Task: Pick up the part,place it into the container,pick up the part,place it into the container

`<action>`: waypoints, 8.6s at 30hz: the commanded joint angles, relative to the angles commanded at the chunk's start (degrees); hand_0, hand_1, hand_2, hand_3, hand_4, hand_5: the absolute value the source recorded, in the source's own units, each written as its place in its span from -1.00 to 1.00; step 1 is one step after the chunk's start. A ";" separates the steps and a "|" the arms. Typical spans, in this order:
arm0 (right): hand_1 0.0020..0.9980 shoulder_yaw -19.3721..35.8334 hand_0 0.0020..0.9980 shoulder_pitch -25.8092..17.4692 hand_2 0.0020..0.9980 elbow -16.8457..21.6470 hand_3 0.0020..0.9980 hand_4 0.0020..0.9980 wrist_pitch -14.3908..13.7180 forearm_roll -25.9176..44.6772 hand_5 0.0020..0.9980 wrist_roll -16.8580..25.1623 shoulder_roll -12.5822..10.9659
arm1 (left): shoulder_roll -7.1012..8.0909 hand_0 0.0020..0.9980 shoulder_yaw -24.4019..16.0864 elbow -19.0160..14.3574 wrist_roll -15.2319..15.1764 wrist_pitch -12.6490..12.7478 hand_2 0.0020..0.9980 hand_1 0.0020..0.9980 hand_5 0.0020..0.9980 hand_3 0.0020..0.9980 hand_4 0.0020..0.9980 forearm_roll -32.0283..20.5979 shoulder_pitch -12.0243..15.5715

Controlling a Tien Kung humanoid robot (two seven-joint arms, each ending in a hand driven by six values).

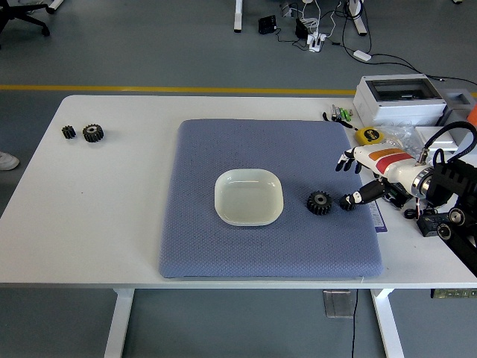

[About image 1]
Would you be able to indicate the white electrical enclosure box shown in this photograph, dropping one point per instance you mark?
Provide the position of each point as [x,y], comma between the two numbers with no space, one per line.
[395,108]

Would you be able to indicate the green circuit board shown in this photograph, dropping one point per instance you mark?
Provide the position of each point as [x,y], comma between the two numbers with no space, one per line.
[454,294]

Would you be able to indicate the large black gear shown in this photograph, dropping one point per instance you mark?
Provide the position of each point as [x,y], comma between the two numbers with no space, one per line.
[319,203]
[92,133]

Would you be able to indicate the clear plastic bracket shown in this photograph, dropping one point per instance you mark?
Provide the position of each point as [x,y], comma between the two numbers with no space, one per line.
[338,304]

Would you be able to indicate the person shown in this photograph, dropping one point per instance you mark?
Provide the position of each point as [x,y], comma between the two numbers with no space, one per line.
[7,161]

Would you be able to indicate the clear plastic bag of parts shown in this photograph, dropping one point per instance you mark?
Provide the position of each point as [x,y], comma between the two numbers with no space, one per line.
[400,136]

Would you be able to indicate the grey plug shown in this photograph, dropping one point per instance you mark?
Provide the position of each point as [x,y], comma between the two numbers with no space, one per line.
[286,9]

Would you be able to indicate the white adapter brick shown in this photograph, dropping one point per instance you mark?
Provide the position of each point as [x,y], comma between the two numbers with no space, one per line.
[361,55]

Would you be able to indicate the white background desk leg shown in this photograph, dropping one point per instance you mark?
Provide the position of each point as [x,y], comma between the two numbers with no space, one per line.
[238,15]
[357,18]

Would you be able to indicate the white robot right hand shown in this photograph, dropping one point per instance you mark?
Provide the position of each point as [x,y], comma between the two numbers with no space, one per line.
[391,164]

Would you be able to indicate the black box on floor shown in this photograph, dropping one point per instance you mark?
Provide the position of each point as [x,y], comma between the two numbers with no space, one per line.
[267,24]

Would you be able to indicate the white square dish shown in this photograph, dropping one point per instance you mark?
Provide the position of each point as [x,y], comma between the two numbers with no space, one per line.
[247,197]

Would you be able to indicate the white table leg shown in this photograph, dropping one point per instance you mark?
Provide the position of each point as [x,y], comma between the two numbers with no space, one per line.
[119,324]
[387,324]

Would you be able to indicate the orange piece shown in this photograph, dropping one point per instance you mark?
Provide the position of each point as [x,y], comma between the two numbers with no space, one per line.
[473,113]

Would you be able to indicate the white flat switch box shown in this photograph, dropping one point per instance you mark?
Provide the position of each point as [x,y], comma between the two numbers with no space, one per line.
[447,139]

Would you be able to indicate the blue and white card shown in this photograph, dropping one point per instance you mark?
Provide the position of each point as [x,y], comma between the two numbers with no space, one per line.
[379,223]

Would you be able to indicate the blue-grey textured mat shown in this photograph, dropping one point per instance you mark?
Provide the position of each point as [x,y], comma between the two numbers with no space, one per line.
[261,253]

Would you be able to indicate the green and silver clips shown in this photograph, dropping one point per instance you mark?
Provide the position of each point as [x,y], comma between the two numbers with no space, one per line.
[341,113]

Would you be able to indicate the white power strip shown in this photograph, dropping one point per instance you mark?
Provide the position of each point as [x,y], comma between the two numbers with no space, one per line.
[316,41]

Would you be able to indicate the yellow tape measure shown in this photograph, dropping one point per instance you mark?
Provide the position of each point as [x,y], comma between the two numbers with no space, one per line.
[367,136]

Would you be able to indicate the small black gear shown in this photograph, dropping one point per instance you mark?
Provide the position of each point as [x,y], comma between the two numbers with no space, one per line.
[68,132]
[343,203]

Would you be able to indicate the black office chair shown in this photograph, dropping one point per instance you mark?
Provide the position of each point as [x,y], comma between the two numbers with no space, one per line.
[35,23]

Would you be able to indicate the light grey block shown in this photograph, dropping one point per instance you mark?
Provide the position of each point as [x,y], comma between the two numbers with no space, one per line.
[467,143]

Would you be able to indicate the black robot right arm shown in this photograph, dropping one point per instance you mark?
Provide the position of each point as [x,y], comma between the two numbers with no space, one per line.
[447,182]

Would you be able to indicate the grey hollow printed block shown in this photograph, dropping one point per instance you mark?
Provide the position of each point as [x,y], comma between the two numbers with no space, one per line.
[454,113]

